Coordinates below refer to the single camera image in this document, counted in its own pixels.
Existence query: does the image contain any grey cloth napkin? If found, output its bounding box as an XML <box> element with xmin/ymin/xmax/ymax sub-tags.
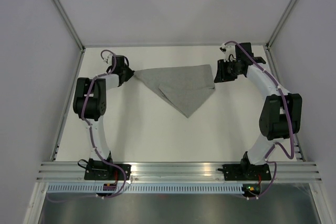
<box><xmin>135</xmin><ymin>65</ymin><xmax>215</xmax><ymax>118</ymax></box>

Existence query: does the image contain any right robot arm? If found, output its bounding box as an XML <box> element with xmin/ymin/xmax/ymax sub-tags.
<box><xmin>214</xmin><ymin>41</ymin><xmax>302</xmax><ymax>181</ymax></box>

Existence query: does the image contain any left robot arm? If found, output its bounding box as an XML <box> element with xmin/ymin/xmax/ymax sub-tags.
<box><xmin>72</xmin><ymin>50</ymin><xmax>134</xmax><ymax>180</ymax></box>

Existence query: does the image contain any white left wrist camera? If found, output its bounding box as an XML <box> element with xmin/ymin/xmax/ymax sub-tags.
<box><xmin>100</xmin><ymin>49</ymin><xmax>116</xmax><ymax>65</ymax></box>

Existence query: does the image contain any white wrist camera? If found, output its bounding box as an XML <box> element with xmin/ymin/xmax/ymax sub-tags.
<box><xmin>219</xmin><ymin>46</ymin><xmax>236</xmax><ymax>61</ymax></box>
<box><xmin>100</xmin><ymin>49</ymin><xmax>116</xmax><ymax>65</ymax></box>

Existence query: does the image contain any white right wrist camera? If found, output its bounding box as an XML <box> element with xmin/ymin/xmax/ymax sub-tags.
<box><xmin>219</xmin><ymin>46</ymin><xmax>236</xmax><ymax>61</ymax></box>

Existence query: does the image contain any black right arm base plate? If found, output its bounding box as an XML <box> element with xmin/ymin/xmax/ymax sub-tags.
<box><xmin>218</xmin><ymin>164</ymin><xmax>272</xmax><ymax>182</ymax></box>

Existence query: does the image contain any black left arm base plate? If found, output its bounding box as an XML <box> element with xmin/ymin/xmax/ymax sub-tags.
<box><xmin>84</xmin><ymin>162</ymin><xmax>131</xmax><ymax>180</ymax></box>

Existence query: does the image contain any left aluminium frame post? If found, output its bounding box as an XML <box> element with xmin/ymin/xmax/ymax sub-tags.
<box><xmin>51</xmin><ymin>0</ymin><xmax>85</xmax><ymax>52</ymax></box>

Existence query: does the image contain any aluminium frame post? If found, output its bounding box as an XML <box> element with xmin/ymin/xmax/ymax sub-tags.
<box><xmin>51</xmin><ymin>0</ymin><xmax>85</xmax><ymax>52</ymax></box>
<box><xmin>265</xmin><ymin>0</ymin><xmax>299</xmax><ymax>50</ymax></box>

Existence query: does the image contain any right aluminium frame post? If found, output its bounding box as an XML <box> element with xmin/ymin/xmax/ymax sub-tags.
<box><xmin>265</xmin><ymin>0</ymin><xmax>299</xmax><ymax>50</ymax></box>

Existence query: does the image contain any aluminium front rail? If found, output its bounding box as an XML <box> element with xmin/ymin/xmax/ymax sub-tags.
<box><xmin>36</xmin><ymin>162</ymin><xmax>322</xmax><ymax>184</ymax></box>

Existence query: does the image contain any white slotted cable duct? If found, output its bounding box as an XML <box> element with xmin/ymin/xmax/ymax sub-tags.
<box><xmin>47</xmin><ymin>183</ymin><xmax>244</xmax><ymax>194</ymax></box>

